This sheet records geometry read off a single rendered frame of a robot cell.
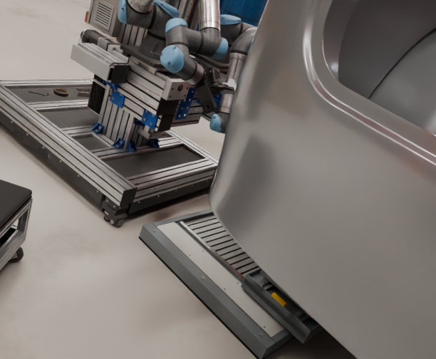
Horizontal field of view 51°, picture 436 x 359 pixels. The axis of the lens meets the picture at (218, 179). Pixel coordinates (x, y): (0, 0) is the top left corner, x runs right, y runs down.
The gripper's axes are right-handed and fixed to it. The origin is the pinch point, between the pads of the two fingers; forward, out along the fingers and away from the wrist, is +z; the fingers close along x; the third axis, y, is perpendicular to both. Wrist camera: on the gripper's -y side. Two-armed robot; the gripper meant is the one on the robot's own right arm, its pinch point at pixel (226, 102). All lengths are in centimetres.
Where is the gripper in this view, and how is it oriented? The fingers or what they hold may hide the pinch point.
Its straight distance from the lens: 175.0
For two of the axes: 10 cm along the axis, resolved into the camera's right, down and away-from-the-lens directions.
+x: -8.4, 2.7, 4.7
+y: -1.1, -9.3, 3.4
